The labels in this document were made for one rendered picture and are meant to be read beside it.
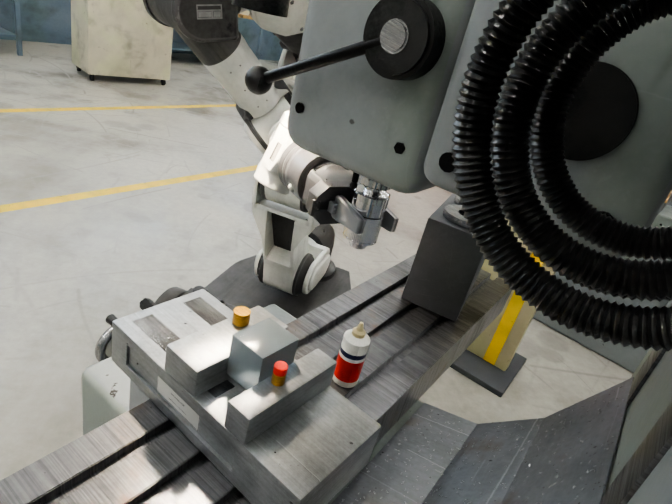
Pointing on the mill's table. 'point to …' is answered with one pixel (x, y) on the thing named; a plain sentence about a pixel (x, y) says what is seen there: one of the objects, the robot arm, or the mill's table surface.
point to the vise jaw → (207, 353)
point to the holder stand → (444, 262)
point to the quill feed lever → (377, 45)
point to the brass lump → (241, 316)
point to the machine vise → (251, 410)
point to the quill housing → (370, 98)
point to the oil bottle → (351, 356)
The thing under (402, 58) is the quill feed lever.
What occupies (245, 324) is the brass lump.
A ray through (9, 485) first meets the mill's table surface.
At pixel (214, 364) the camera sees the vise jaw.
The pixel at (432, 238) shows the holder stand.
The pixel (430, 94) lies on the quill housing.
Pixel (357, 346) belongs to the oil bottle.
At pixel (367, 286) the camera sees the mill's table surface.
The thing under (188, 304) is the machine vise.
